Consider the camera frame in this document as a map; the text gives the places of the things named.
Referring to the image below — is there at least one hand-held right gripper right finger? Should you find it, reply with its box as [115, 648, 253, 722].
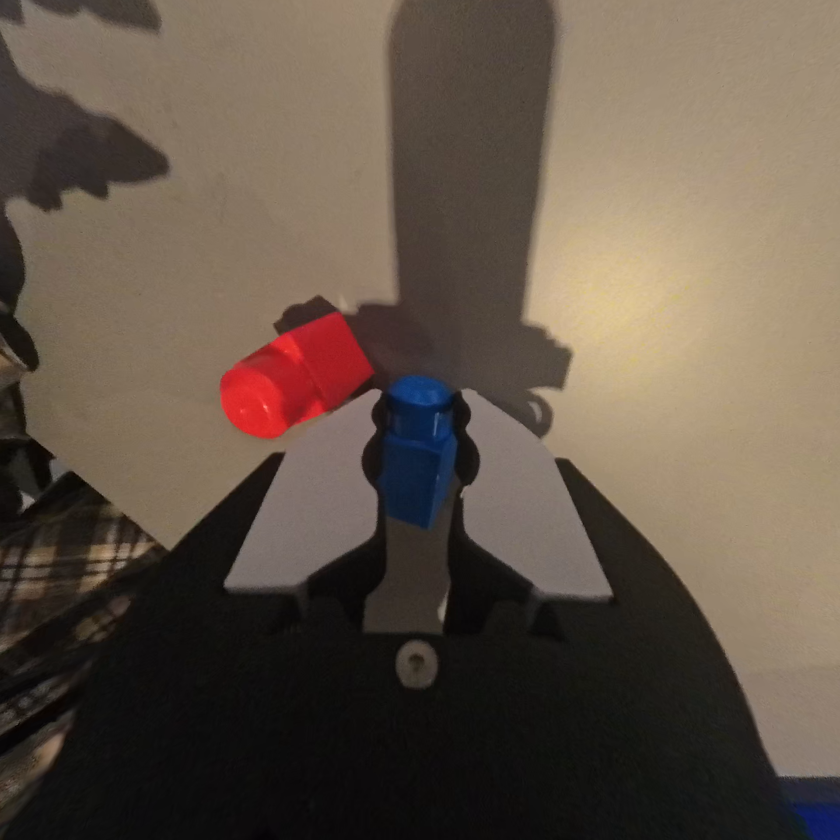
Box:
[443, 387, 615, 602]

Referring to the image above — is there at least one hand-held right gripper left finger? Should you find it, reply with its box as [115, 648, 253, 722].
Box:
[224, 394, 385, 595]

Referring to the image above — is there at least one small blue single-stud block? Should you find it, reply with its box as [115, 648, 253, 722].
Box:
[377, 374, 459, 530]

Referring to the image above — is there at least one red single-stud mega block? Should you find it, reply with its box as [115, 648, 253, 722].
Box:
[219, 311, 377, 440]

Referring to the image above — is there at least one blue plastic bin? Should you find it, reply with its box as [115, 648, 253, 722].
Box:
[774, 773, 840, 840]

